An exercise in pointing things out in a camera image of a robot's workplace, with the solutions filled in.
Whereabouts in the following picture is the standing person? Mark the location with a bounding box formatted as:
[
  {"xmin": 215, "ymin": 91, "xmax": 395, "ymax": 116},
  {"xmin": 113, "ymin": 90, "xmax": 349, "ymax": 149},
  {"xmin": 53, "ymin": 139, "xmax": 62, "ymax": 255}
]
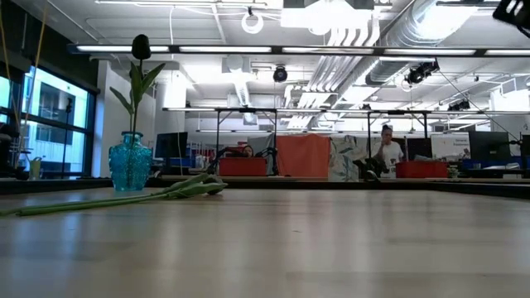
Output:
[{"xmin": 373, "ymin": 123, "xmax": 406, "ymax": 180}]

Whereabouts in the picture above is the black aluminium table frame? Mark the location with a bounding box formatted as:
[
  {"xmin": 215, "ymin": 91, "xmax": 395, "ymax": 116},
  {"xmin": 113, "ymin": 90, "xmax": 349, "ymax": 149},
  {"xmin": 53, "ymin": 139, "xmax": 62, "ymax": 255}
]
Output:
[{"xmin": 0, "ymin": 175, "xmax": 530, "ymax": 200}]

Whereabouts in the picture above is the black background monitor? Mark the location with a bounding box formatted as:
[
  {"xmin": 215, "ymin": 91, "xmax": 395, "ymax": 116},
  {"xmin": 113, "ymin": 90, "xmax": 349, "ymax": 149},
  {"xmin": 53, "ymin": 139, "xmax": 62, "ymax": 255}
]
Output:
[
  {"xmin": 154, "ymin": 132, "xmax": 189, "ymax": 160},
  {"xmin": 468, "ymin": 131, "xmax": 512, "ymax": 163}
]

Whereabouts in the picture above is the yellow cable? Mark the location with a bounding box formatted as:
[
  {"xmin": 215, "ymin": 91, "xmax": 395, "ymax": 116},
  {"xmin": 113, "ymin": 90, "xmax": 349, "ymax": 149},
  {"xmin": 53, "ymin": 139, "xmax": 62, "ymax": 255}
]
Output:
[{"xmin": 15, "ymin": 12, "xmax": 47, "ymax": 166}]

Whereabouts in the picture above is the black artificial tulip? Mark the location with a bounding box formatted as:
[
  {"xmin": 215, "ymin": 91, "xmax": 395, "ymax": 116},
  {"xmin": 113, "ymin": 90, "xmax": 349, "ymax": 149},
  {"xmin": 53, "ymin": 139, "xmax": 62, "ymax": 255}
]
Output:
[{"xmin": 109, "ymin": 33, "xmax": 166, "ymax": 140}]

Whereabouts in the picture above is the red plastic bin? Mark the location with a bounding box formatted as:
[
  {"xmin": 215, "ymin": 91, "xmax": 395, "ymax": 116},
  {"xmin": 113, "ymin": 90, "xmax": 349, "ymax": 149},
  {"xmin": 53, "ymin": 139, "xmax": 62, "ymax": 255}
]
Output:
[
  {"xmin": 218, "ymin": 156, "xmax": 268, "ymax": 177},
  {"xmin": 395, "ymin": 161, "xmax": 450, "ymax": 180}
]

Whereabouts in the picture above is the large framed window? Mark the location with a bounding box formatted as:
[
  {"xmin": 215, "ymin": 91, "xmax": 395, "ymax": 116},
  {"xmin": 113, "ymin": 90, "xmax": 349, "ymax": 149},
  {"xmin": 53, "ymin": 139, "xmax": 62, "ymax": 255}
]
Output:
[{"xmin": 0, "ymin": 61, "xmax": 99, "ymax": 180}]

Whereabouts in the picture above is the black background rig frame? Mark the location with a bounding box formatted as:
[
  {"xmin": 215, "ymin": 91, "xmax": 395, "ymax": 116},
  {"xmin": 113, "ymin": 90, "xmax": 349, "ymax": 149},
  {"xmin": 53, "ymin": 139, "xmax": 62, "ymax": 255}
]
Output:
[{"xmin": 162, "ymin": 106, "xmax": 530, "ymax": 175}]

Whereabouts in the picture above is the white coiled cable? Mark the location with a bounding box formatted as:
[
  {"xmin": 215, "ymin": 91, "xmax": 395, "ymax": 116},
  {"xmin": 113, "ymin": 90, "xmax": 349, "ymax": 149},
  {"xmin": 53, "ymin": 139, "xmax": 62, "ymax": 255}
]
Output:
[{"xmin": 240, "ymin": 11, "xmax": 265, "ymax": 36}]

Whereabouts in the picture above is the floral patterned cloth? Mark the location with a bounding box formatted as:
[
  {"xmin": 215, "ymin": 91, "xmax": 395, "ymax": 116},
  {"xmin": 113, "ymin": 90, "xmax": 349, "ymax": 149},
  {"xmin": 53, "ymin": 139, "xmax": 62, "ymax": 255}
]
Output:
[{"xmin": 328, "ymin": 136, "xmax": 374, "ymax": 183}]

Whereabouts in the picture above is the blue textured glass vase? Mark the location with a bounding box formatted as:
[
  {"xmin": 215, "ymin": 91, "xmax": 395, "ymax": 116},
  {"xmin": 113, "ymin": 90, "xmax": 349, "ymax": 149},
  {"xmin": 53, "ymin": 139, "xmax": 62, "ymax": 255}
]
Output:
[{"xmin": 108, "ymin": 131, "xmax": 153, "ymax": 193}]

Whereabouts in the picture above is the black hanging camera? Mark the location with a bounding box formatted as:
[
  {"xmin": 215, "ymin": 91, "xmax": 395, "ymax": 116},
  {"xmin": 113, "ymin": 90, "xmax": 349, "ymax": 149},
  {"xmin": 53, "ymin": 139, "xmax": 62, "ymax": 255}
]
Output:
[
  {"xmin": 404, "ymin": 60, "xmax": 441, "ymax": 86},
  {"xmin": 272, "ymin": 65, "xmax": 289, "ymax": 84}
]

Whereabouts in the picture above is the pink artificial tulip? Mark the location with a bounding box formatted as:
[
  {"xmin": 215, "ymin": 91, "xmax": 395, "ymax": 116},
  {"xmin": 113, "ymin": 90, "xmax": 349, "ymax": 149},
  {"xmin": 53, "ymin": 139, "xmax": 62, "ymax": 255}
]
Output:
[
  {"xmin": 0, "ymin": 172, "xmax": 212, "ymax": 219},
  {"xmin": 17, "ymin": 180, "xmax": 229, "ymax": 218}
]

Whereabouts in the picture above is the green cup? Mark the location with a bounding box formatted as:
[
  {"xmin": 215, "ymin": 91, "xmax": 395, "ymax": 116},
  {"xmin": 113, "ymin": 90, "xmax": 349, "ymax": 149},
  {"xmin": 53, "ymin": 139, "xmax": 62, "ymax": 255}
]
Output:
[{"xmin": 28, "ymin": 156, "xmax": 43, "ymax": 181}]

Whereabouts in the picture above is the silver ceiling duct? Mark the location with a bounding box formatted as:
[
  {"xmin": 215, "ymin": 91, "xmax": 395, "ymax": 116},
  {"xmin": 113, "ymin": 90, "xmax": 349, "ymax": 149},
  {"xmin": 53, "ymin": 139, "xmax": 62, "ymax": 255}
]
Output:
[{"xmin": 365, "ymin": 0, "xmax": 479, "ymax": 87}]

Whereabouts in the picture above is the black tripod stand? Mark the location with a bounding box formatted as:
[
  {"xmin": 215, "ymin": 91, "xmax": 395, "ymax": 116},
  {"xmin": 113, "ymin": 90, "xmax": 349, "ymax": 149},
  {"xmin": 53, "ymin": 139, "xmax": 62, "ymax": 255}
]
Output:
[{"xmin": 60, "ymin": 97, "xmax": 75, "ymax": 180}]

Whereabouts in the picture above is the orange cloth panel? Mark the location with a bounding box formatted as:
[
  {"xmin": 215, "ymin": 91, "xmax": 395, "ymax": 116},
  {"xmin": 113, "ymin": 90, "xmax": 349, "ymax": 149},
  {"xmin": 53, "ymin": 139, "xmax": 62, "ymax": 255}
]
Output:
[{"xmin": 276, "ymin": 133, "xmax": 332, "ymax": 180}]

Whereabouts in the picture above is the white printed sign board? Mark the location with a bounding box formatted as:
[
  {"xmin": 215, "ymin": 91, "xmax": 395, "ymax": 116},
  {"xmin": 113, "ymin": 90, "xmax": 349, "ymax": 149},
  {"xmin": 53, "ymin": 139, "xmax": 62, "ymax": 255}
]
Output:
[{"xmin": 430, "ymin": 132, "xmax": 471, "ymax": 162}]

